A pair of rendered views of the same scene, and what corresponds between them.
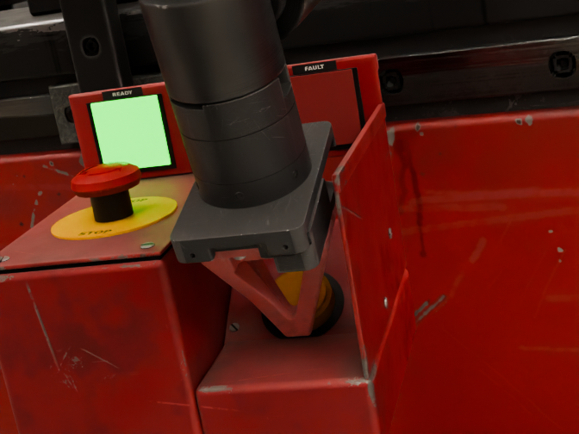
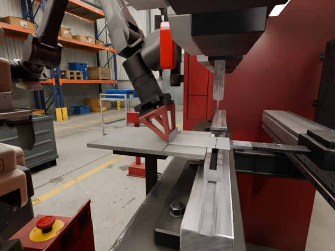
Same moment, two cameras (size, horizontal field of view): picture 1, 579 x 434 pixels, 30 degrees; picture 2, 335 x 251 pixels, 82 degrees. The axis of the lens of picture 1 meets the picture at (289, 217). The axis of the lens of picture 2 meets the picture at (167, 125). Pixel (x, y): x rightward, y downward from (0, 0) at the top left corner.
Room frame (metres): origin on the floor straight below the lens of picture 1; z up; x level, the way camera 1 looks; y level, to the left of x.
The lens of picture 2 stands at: (0.83, -0.34, 1.13)
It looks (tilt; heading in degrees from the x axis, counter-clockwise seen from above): 12 degrees down; 82
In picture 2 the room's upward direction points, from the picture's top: straight up
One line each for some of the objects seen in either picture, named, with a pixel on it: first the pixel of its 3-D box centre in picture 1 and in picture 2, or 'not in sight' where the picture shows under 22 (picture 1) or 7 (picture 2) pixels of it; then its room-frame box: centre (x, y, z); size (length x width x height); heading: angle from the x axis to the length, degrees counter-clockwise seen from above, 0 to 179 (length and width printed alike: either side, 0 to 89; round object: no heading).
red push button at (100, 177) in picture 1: (110, 197); (46, 225); (0.59, 0.10, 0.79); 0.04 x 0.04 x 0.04
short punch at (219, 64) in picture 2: not in sight; (219, 85); (1.00, 0.06, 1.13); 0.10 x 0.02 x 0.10; 66
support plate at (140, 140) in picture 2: not in sight; (155, 139); (0.86, 0.12, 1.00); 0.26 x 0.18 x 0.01; 156
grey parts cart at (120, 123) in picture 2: not in sight; (127, 115); (0.57, 3.62, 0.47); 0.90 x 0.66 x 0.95; 57
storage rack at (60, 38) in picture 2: not in sight; (81, 60); (-1.25, 7.38, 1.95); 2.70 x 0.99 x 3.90; 57
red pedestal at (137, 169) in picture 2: not in sight; (137, 142); (0.78, 1.96, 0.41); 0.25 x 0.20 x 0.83; 156
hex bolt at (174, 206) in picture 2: not in sight; (177, 208); (0.89, -0.05, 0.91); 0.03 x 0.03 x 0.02
